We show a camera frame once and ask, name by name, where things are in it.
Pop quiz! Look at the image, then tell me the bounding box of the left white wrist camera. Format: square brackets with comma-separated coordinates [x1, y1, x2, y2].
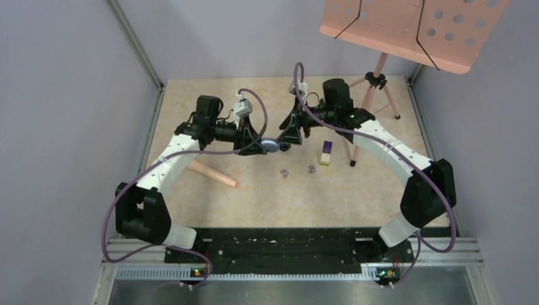
[233, 93, 253, 120]

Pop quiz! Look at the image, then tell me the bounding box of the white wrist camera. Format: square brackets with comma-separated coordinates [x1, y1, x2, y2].
[233, 93, 253, 120]
[288, 80, 308, 100]

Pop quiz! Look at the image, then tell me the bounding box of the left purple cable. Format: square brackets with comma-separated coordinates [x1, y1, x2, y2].
[102, 88, 269, 291]

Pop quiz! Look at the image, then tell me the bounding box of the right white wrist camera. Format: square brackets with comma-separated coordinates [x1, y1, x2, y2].
[288, 80, 308, 100]

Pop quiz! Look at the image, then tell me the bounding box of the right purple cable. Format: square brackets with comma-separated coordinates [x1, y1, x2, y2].
[292, 62, 458, 288]

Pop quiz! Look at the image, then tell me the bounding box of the purple cable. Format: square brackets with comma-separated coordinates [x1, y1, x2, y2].
[102, 88, 269, 291]
[292, 62, 458, 288]

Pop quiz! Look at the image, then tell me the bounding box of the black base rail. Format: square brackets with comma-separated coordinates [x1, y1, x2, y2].
[164, 227, 413, 275]

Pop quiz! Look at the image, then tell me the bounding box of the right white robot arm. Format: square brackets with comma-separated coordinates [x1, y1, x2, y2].
[278, 78, 456, 262]

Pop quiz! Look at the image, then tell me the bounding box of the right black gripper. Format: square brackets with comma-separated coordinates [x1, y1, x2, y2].
[276, 97, 336, 146]

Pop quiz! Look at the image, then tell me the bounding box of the black earbud charging case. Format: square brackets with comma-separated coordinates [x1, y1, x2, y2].
[280, 143, 291, 152]

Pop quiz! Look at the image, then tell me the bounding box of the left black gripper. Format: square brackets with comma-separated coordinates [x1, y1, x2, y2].
[210, 114, 268, 156]

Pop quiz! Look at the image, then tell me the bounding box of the pink music stand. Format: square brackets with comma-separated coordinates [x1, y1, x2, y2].
[320, 0, 509, 74]

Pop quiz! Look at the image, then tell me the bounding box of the pink tapered wooden leg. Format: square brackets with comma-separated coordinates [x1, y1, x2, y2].
[186, 160, 238, 187]

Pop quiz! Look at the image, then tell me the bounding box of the purple and cream block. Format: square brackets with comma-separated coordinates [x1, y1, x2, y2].
[320, 140, 333, 166]

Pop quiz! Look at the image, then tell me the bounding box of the grey earbud charging case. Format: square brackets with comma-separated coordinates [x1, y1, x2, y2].
[261, 138, 280, 153]

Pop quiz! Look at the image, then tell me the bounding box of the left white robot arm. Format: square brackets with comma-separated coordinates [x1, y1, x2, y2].
[114, 88, 267, 263]

